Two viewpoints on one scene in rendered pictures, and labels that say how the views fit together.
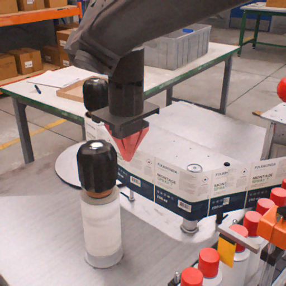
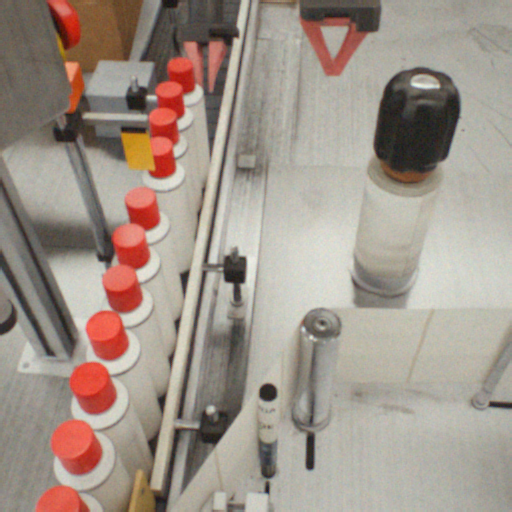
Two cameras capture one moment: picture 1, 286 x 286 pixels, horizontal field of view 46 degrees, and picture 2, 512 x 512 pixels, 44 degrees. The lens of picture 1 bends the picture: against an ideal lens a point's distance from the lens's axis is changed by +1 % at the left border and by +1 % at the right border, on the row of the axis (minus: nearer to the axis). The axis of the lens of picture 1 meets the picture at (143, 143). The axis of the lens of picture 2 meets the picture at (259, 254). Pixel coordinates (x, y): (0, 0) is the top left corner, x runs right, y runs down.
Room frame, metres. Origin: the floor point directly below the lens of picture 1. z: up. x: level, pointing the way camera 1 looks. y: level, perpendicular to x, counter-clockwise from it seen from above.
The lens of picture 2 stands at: (0.88, -0.36, 1.55)
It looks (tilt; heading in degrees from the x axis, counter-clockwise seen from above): 51 degrees down; 141
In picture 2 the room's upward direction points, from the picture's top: 1 degrees counter-clockwise
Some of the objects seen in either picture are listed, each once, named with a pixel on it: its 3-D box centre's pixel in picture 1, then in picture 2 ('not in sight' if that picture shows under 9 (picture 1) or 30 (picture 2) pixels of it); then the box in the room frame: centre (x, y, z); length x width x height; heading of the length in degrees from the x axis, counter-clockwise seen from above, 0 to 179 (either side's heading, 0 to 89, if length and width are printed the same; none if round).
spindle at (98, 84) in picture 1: (98, 122); not in sight; (0.98, 0.14, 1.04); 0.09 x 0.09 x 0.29
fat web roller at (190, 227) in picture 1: (191, 199); (316, 373); (0.67, -0.12, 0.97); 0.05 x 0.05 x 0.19
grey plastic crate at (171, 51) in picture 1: (170, 43); not in sight; (2.67, -0.22, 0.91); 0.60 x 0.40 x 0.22; 146
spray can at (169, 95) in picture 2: not in sight; (178, 152); (0.31, -0.04, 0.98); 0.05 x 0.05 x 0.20
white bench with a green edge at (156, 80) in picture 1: (142, 112); not in sight; (2.51, 0.01, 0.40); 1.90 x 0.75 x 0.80; 143
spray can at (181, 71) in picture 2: not in sight; (188, 128); (0.28, 0.00, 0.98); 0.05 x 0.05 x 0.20
